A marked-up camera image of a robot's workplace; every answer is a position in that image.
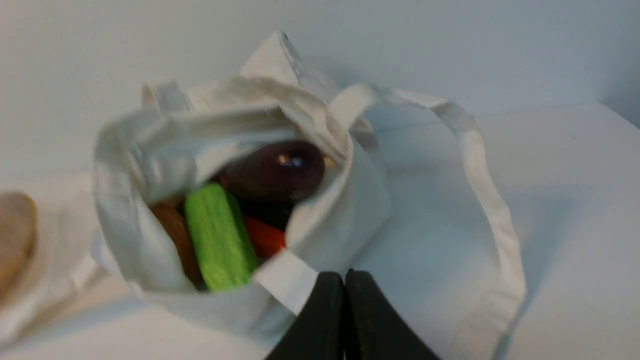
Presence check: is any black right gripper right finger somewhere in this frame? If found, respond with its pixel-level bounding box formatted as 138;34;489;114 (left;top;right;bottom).
345;269;439;360

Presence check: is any brown potato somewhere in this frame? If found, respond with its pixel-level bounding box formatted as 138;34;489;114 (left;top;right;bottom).
150;203;204;290

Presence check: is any white cloth tote bag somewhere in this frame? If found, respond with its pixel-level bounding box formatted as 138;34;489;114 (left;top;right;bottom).
1;32;526;360

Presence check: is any green cucumber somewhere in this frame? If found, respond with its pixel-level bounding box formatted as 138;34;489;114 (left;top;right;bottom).
184;183;259;292

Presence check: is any orange carrot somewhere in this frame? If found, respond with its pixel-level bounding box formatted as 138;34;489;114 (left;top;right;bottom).
243;215;287;260

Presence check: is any dark purple eggplant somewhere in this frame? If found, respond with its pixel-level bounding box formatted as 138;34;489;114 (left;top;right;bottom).
212;140;326;204

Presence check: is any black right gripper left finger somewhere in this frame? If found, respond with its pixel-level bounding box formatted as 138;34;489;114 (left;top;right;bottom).
266;272;345;360

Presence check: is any gold-rimmed glass plate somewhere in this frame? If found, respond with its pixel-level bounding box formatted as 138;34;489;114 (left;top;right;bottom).
0;191;39;299

